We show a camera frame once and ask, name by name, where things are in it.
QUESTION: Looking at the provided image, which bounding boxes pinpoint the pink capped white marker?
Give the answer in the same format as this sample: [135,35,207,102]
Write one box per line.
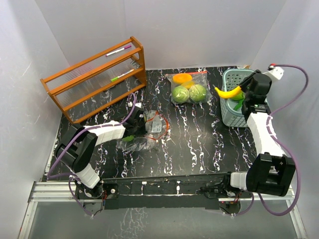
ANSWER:
[105,45,132,57]

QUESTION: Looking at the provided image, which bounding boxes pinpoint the green fake cabbage right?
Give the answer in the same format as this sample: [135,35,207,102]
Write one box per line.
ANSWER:
[189,84,207,102]

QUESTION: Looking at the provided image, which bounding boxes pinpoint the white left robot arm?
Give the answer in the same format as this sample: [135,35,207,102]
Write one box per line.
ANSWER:
[55,106,147,199]

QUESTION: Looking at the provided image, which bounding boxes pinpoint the clear zip bag red seal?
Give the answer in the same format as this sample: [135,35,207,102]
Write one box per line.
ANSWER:
[116,111,169,152]

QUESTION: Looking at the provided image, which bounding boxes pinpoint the orange fake fruit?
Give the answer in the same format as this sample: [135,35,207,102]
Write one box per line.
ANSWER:
[172,73,192,84]

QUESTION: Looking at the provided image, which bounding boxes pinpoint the dark green fake cucumber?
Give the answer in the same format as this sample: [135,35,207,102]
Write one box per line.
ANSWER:
[233,99,244,111]

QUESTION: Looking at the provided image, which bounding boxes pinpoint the green fake cabbage left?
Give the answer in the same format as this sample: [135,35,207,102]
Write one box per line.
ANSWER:
[172,86,189,103]

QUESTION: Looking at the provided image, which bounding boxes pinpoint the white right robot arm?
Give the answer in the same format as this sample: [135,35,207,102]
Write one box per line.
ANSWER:
[208,65,296,198]

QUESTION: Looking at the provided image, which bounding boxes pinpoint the teal plastic basket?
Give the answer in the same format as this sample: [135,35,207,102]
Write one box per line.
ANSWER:
[219,68,269,128]

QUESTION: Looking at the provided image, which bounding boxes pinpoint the green capped white marker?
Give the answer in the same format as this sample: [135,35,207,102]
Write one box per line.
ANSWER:
[111,69,134,82]

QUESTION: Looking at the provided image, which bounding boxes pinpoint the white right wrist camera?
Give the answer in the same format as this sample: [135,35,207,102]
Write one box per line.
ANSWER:
[263,64,284,82]

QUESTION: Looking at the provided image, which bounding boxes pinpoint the orange wooden shelf rack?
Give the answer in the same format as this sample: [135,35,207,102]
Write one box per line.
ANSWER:
[40,36,147,123]

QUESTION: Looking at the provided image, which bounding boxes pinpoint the green fake cabbage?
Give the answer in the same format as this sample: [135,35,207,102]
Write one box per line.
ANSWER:
[189,84,207,102]
[172,86,189,103]

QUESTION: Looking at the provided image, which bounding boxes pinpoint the yellow fake banana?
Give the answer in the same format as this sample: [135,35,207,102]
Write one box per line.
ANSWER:
[214,86,242,99]

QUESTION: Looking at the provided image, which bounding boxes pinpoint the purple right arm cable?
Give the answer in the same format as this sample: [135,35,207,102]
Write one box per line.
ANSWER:
[219,64,310,216]

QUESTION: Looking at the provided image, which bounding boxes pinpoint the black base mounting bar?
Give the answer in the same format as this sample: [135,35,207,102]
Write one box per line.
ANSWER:
[75,173,253,211]

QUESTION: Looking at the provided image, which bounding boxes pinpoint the bumpy green fake fruit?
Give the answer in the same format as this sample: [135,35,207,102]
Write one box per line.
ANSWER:
[231,91,245,101]

